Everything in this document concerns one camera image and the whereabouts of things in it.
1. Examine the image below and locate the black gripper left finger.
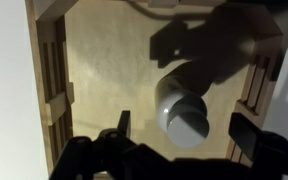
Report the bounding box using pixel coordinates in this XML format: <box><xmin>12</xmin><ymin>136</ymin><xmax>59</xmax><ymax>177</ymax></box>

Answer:
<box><xmin>117</xmin><ymin>110</ymin><xmax>132</xmax><ymax>138</ymax></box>

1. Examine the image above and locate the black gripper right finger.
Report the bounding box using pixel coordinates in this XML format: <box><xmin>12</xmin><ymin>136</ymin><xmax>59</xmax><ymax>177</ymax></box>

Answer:
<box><xmin>228</xmin><ymin>112</ymin><xmax>267</xmax><ymax>163</ymax></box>

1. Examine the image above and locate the white round pedestal table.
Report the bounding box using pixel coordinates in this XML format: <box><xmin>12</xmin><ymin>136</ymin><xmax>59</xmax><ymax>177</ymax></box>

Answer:
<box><xmin>0</xmin><ymin>0</ymin><xmax>288</xmax><ymax>180</ymax></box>

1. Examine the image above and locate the white medicine bottle lid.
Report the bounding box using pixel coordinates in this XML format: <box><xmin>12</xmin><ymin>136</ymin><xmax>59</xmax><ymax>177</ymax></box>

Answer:
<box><xmin>166</xmin><ymin>94</ymin><xmax>211</xmax><ymax>150</ymax></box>

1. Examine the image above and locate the small medicine bottle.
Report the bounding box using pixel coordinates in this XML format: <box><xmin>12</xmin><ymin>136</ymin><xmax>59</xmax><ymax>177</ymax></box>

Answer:
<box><xmin>154</xmin><ymin>61</ymin><xmax>215</xmax><ymax>134</ymax></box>

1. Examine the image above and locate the slatted wooden tray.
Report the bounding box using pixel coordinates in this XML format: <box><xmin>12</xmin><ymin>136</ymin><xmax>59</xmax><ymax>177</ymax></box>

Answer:
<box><xmin>24</xmin><ymin>0</ymin><xmax>288</xmax><ymax>180</ymax></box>

